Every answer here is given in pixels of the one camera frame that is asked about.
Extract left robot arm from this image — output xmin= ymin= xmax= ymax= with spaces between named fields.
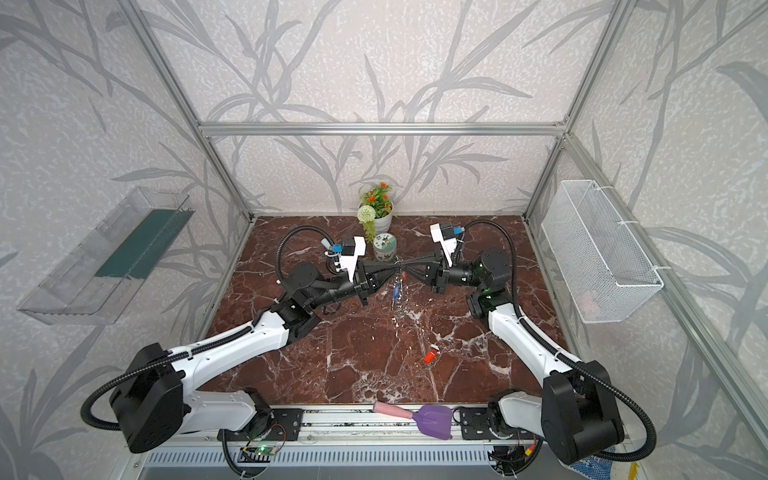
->
xmin=80 ymin=235 xmax=400 ymax=453

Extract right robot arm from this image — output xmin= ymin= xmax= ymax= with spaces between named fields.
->
xmin=400 ymin=223 xmax=658 ymax=464

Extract potted plant orange flowers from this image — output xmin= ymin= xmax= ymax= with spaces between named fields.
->
xmin=357 ymin=182 xmax=393 ymax=243

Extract green circuit board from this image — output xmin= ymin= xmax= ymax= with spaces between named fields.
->
xmin=239 ymin=445 xmax=282 ymax=464

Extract blue white work glove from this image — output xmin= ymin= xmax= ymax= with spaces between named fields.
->
xmin=562 ymin=456 xmax=614 ymax=480

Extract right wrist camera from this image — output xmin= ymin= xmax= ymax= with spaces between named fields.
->
xmin=429 ymin=223 xmax=464 ymax=267

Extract purple scoop pink handle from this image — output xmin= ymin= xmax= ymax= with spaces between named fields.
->
xmin=373 ymin=401 xmax=453 ymax=440

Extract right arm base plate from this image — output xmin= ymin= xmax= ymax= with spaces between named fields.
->
xmin=457 ymin=406 xmax=514 ymax=440

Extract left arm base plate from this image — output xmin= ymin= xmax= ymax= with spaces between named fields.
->
xmin=217 ymin=408 xmax=304 ymax=442

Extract white wire basket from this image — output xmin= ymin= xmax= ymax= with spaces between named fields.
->
xmin=542 ymin=180 xmax=664 ymax=324

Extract clear plastic wall shelf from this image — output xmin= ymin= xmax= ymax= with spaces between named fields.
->
xmin=18 ymin=187 xmax=195 ymax=325

